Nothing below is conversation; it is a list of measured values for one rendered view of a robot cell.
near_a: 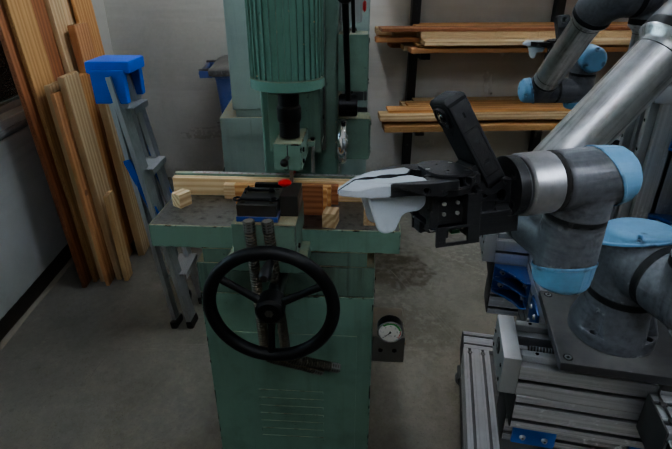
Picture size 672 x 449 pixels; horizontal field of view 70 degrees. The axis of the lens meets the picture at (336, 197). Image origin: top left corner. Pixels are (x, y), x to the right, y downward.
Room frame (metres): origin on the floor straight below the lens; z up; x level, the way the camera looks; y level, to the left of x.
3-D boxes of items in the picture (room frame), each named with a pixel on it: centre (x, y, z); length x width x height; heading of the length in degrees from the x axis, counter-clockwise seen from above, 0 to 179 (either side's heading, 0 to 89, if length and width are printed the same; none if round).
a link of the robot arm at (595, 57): (1.49, -0.75, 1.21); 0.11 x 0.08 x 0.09; 2
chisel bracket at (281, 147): (1.18, 0.11, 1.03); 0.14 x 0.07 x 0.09; 176
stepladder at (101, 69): (1.84, 0.77, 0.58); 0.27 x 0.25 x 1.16; 90
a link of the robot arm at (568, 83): (1.50, -0.73, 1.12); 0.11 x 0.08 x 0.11; 92
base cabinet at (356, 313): (1.28, 0.11, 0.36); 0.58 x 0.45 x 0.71; 176
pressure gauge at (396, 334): (0.94, -0.13, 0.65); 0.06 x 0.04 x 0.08; 86
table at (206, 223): (1.06, 0.15, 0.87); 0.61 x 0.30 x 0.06; 86
